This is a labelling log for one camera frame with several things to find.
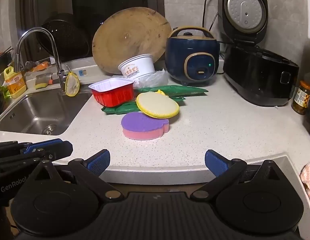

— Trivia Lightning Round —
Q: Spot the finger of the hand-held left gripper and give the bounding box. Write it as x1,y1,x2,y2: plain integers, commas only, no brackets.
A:
0,138,64,155
0,141,73,172

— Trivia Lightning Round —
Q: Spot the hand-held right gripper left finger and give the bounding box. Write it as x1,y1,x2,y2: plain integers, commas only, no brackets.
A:
32,149,124,203

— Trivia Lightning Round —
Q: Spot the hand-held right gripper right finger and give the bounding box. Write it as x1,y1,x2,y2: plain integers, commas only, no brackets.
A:
190,149,283,203

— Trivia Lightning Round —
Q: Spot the purple and pink sponge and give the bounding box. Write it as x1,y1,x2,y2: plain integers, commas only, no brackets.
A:
120,112,170,140

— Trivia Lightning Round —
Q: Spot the red plastic food tray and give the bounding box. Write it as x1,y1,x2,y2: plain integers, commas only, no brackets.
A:
88,78,135,108

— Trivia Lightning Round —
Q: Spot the round yellow sponge pad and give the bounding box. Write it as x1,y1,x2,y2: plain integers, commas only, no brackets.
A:
135,89,180,119

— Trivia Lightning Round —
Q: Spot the white plastic bag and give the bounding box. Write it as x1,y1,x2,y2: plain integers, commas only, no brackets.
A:
133,70,169,89

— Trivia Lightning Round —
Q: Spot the white paper bowl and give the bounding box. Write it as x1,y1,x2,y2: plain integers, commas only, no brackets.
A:
118,54,155,78

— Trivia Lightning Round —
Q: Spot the stainless steel sink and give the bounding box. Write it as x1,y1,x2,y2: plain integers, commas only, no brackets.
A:
0,90,93,136

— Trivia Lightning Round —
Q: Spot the yellow detergent bottle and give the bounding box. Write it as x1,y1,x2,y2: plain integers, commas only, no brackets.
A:
3,66,28,99

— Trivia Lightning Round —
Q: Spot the green leafy packet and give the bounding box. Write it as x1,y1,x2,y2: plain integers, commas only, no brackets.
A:
0,85,11,99

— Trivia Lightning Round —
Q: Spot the yellow-rimmed hanging scrub pad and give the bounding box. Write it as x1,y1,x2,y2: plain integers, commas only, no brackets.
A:
65,71,81,97

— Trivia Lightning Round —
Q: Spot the steel kitchen faucet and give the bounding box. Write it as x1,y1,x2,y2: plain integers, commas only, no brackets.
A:
15,27,67,93

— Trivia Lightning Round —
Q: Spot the orange packet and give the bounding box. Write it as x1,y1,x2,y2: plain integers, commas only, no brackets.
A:
25,61,49,72

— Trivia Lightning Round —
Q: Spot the pink cloth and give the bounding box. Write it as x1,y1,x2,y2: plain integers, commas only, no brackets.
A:
300,159,310,203

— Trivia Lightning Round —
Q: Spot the black pan with chopsticks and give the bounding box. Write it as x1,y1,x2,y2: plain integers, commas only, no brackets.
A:
0,46,14,67

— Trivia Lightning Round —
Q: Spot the black rice cooker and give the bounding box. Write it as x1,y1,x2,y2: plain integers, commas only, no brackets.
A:
217,0,300,107

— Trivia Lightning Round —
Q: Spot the glass sauce jar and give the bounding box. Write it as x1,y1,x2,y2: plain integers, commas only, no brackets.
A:
292,80,310,115

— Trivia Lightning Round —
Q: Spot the black wok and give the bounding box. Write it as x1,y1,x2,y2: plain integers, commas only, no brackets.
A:
36,14,91,60

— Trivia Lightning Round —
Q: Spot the blue rice cooker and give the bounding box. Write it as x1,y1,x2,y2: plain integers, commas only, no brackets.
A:
165,26,220,87

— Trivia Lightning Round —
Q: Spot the round wooden cutting board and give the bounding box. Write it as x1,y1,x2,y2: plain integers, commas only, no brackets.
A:
92,8,172,75

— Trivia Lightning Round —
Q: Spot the black power cable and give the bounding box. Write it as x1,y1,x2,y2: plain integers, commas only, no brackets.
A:
202,0,220,34

